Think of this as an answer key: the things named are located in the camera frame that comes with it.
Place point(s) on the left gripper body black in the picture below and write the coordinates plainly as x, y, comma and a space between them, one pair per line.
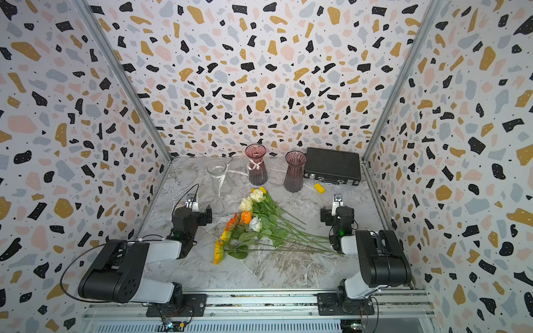
200, 220

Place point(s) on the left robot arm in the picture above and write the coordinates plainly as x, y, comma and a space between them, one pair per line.
117, 274

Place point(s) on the yellow sunflower large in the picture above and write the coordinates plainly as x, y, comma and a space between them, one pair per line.
217, 252

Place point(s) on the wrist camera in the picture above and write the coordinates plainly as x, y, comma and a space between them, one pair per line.
192, 202
337, 203

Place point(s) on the clear glass vase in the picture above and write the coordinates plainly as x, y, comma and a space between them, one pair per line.
217, 171

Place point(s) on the black case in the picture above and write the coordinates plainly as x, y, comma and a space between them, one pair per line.
332, 167

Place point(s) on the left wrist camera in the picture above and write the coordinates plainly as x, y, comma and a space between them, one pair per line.
192, 202

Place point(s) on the orange rose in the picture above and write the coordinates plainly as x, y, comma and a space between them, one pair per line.
246, 217

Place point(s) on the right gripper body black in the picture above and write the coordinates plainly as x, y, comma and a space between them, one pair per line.
330, 220

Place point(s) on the yellow sunflower small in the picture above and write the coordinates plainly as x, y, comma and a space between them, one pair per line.
240, 242

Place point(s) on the cream rose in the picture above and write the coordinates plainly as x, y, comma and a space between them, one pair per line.
259, 209
246, 205

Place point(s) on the purple ribbed glass vase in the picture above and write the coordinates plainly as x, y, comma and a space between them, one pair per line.
294, 177

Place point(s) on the yellow block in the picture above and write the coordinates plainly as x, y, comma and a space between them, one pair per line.
319, 188

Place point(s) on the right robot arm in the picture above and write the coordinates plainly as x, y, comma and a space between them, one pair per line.
382, 262

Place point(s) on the pink glass vase with ribbon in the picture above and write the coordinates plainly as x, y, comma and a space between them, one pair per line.
257, 171

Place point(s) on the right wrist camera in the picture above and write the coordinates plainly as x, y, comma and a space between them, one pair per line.
337, 203

